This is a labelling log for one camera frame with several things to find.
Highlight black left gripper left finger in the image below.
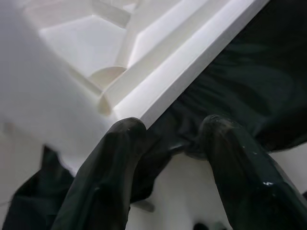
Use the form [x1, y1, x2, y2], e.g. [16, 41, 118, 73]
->
[51, 117, 156, 230]

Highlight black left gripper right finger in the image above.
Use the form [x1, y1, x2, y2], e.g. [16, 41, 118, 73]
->
[199, 114, 307, 230]

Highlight white tapered plastic table leg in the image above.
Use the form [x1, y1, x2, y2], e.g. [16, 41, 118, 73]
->
[0, 7, 116, 178]

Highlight white plastic children table top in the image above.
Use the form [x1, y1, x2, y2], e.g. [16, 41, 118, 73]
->
[23, 0, 272, 131]

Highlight black cloth table cover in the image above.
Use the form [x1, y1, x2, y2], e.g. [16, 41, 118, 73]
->
[0, 0, 307, 230]

